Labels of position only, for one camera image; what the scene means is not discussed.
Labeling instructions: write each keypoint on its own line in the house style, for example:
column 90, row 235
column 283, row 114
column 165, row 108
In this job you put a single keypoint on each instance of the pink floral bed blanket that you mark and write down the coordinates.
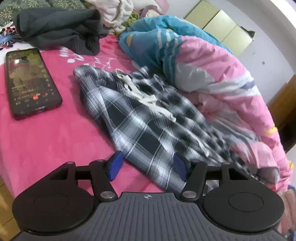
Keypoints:
column 33, row 147

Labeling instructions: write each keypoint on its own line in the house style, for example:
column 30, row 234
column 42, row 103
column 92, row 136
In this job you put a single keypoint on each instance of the black white plaid pants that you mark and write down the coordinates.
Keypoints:
column 150, row 121

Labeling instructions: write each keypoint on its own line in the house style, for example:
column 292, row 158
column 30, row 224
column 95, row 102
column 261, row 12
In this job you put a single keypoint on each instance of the cream white fleece blanket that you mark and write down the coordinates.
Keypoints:
column 113, row 12

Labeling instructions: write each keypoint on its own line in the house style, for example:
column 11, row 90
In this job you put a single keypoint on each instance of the green patterned pillow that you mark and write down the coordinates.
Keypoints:
column 10, row 8

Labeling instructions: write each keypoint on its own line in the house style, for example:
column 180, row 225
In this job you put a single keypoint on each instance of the brown wooden door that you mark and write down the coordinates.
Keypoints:
column 282, row 108

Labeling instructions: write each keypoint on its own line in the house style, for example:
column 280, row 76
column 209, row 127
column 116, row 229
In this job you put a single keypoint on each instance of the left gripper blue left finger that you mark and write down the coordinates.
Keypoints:
column 114, row 164

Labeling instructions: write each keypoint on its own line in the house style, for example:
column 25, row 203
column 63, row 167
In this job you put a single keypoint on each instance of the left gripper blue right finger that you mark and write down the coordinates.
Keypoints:
column 182, row 166

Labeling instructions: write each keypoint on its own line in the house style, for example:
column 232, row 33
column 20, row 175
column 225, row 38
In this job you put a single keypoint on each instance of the pale yellow wardrobe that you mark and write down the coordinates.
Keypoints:
column 216, row 22

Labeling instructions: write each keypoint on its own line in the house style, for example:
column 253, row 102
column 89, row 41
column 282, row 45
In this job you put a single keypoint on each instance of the black smartphone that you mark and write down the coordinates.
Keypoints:
column 30, row 87

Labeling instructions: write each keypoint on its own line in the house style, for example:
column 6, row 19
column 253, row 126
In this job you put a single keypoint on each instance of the dark grey garment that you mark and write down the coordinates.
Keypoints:
column 76, row 29

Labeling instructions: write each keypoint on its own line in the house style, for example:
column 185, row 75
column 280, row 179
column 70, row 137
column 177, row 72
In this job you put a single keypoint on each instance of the pink blue patterned duvet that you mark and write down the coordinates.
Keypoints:
column 218, row 84

